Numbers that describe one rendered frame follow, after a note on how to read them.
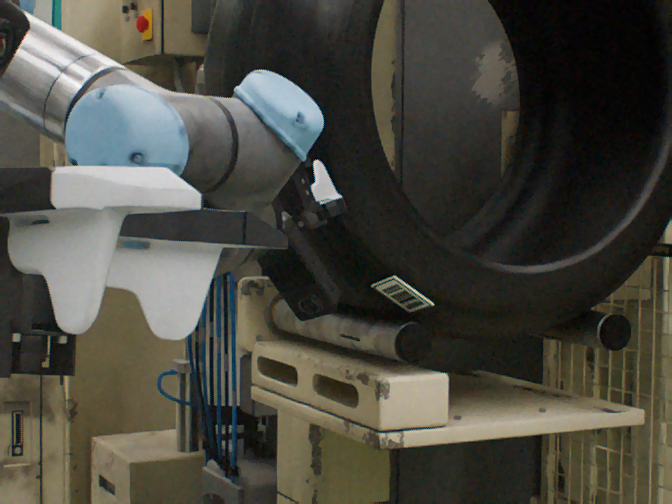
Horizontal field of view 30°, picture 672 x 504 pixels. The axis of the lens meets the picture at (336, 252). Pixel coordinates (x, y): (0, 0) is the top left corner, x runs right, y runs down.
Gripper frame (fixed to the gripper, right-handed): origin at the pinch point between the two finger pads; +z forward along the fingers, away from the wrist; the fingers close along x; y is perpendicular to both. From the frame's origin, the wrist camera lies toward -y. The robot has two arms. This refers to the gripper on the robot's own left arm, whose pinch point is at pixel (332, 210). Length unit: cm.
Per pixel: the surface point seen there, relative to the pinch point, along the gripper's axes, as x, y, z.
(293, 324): 20.3, -12.0, 21.5
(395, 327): 0.5, -14.5, 5.9
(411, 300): -2.2, -12.3, 6.3
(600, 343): -15.3, -26.3, 25.7
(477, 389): 4.7, -29.2, 34.4
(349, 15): -8.3, 18.4, 2.9
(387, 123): 7.6, 8.5, 45.6
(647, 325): -11, -35, 75
